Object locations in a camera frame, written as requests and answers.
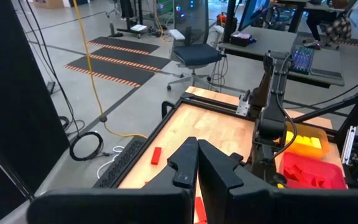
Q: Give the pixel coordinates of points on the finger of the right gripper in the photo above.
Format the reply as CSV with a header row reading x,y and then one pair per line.
x,y
281,179

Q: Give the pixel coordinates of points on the black computer monitor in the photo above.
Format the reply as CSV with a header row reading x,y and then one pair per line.
x,y
253,14

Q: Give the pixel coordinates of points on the silver metal bracket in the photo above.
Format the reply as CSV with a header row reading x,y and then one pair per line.
x,y
243,105

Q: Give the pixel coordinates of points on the black aluminium table frame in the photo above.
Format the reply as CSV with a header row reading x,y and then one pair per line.
x,y
210,101

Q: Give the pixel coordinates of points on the red wooden block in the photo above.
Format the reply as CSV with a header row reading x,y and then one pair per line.
x,y
156,155
200,210

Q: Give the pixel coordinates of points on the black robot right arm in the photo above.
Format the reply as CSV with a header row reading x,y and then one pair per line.
x,y
272,93

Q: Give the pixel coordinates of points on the person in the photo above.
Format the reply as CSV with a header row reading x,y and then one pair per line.
x,y
337,28

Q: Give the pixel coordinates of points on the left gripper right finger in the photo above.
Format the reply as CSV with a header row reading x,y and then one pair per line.
x,y
259,208

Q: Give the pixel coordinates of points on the small black box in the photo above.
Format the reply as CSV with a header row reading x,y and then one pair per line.
x,y
241,40

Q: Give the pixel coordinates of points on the grey desk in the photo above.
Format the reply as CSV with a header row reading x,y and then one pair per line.
x,y
266,39

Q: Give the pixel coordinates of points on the large yellow wooden block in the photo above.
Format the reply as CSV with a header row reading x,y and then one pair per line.
x,y
315,142

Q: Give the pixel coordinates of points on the red plastic bin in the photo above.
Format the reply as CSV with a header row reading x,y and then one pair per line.
x,y
331,174

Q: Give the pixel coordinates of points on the black floor stand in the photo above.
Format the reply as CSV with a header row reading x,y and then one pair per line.
x,y
129,18

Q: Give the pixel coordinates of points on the silver aluminium profile piece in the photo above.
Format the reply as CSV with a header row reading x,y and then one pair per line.
x,y
349,144

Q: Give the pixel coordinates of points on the black orange-striped floor mat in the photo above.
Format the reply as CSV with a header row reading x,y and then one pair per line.
x,y
135,59
123,45
110,70

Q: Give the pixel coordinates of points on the black backlit keyboard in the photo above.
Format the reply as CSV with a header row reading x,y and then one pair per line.
x,y
302,59

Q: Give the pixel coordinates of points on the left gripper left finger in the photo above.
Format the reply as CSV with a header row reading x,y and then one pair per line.
x,y
120,205

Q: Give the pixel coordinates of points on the grey office chair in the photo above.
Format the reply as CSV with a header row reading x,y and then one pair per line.
x,y
197,54

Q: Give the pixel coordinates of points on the cardboard box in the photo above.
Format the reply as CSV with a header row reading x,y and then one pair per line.
x,y
48,3

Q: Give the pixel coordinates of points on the long yellow wooden block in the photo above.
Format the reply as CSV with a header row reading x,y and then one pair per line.
x,y
302,140

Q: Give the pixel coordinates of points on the orange plastic bin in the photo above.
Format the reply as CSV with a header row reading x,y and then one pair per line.
x,y
309,152

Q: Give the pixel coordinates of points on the black perforated panel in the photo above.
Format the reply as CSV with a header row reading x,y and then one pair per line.
x,y
120,165

